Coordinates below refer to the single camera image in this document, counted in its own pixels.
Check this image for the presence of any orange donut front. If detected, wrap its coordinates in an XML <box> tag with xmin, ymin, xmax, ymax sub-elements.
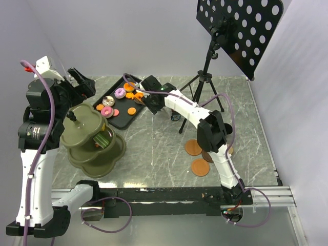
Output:
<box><xmin>133</xmin><ymin>92</ymin><xmax>144</xmax><ymax>105</ymax></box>

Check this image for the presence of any orange donut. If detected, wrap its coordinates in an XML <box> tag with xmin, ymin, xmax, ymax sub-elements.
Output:
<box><xmin>123</xmin><ymin>82</ymin><xmax>135</xmax><ymax>93</ymax></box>
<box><xmin>133</xmin><ymin>92</ymin><xmax>144</xmax><ymax>105</ymax></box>

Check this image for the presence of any pink frosted donut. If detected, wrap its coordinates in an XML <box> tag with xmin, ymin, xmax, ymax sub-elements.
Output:
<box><xmin>100</xmin><ymin>106</ymin><xmax>114</xmax><ymax>118</ymax></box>

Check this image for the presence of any pink round cookie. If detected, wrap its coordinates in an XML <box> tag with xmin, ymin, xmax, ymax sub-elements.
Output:
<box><xmin>113</xmin><ymin>109</ymin><xmax>119</xmax><ymax>117</ymax></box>

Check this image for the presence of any green layered cake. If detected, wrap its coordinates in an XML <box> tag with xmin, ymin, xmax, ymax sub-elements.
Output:
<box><xmin>93</xmin><ymin>132</ymin><xmax>111</xmax><ymax>149</ymax></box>

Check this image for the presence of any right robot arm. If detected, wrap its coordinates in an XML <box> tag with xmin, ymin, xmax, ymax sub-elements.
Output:
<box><xmin>138</xmin><ymin>75</ymin><xmax>252</xmax><ymax>205</ymax></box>

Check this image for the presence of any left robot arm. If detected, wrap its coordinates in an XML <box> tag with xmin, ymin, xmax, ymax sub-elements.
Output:
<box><xmin>6</xmin><ymin>68</ymin><xmax>101</xmax><ymax>238</ymax></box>

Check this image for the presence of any orange donut back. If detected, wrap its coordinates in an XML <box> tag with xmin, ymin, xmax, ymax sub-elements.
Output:
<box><xmin>123</xmin><ymin>82</ymin><xmax>135</xmax><ymax>93</ymax></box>

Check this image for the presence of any orange star cookie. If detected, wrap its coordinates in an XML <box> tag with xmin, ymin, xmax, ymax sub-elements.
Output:
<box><xmin>126</xmin><ymin>92</ymin><xmax>135</xmax><ymax>99</ymax></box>

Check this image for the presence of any purple frosted donut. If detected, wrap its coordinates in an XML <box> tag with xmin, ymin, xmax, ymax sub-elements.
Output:
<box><xmin>114</xmin><ymin>88</ymin><xmax>127</xmax><ymax>99</ymax></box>

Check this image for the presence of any black serving tray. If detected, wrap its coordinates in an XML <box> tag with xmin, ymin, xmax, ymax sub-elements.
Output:
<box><xmin>93</xmin><ymin>77</ymin><xmax>145</xmax><ymax>130</ymax></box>

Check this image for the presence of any orange round cookie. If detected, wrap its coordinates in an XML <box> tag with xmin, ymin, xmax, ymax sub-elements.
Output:
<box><xmin>127</xmin><ymin>107</ymin><xmax>137</xmax><ymax>115</ymax></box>

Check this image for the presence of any orange flower cookie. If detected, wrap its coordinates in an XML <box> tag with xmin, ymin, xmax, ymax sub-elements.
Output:
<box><xmin>96</xmin><ymin>104</ymin><xmax>105</xmax><ymax>111</ymax></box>

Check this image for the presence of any chocolate sprinkle donut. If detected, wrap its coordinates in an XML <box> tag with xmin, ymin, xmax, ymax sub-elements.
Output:
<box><xmin>102</xmin><ymin>96</ymin><xmax>115</xmax><ymax>107</ymax></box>

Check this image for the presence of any black cartoon figurine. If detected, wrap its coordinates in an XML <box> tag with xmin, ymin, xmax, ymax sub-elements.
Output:
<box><xmin>171</xmin><ymin>110</ymin><xmax>181</xmax><ymax>121</ymax></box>

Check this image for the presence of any green three-tier serving stand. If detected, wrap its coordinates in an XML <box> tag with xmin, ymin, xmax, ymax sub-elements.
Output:
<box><xmin>60</xmin><ymin>103</ymin><xmax>126</xmax><ymax>178</ymax></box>

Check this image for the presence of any orange coaster left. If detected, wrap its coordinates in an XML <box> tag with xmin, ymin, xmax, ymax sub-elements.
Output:
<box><xmin>185</xmin><ymin>139</ymin><xmax>202</xmax><ymax>156</ymax></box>

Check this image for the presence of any orange coaster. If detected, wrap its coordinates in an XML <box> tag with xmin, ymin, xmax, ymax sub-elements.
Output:
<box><xmin>191</xmin><ymin>158</ymin><xmax>210</xmax><ymax>177</ymax></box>
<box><xmin>185</xmin><ymin>139</ymin><xmax>202</xmax><ymax>156</ymax></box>

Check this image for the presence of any dark brown mug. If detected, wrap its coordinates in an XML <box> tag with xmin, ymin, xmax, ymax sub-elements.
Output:
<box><xmin>224</xmin><ymin>123</ymin><xmax>233</xmax><ymax>135</ymax></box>

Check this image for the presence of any dark brown coaster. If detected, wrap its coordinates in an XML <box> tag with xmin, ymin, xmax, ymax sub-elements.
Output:
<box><xmin>201</xmin><ymin>150</ymin><xmax>213</xmax><ymax>163</ymax></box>

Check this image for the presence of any orange coaster front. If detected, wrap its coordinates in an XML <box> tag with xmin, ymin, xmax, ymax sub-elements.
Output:
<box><xmin>191</xmin><ymin>158</ymin><xmax>210</xmax><ymax>177</ymax></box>

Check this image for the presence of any black music stand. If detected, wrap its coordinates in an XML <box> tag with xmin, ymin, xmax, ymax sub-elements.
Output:
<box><xmin>177</xmin><ymin>0</ymin><xmax>284</xmax><ymax>134</ymax></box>

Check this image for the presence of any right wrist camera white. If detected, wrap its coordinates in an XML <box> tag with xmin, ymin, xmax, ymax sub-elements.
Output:
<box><xmin>135</xmin><ymin>83</ymin><xmax>148</xmax><ymax>96</ymax></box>

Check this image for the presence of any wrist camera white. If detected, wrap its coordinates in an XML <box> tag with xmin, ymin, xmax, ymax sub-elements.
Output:
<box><xmin>135</xmin><ymin>83</ymin><xmax>148</xmax><ymax>96</ymax></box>
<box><xmin>35</xmin><ymin>56</ymin><xmax>64</xmax><ymax>81</ymax></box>

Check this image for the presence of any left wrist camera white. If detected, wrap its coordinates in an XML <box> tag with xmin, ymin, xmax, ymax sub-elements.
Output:
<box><xmin>35</xmin><ymin>56</ymin><xmax>64</xmax><ymax>81</ymax></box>

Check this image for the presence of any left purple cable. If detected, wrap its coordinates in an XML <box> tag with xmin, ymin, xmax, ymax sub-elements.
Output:
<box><xmin>20</xmin><ymin>59</ymin><xmax>56</xmax><ymax>246</ymax></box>

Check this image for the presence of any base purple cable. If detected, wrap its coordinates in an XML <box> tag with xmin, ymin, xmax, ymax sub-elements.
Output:
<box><xmin>80</xmin><ymin>196</ymin><xmax>133</xmax><ymax>234</ymax></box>

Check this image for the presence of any black base frame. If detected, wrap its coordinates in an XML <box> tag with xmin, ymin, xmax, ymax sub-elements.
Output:
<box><xmin>76</xmin><ymin>180</ymin><xmax>254</xmax><ymax>222</ymax></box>

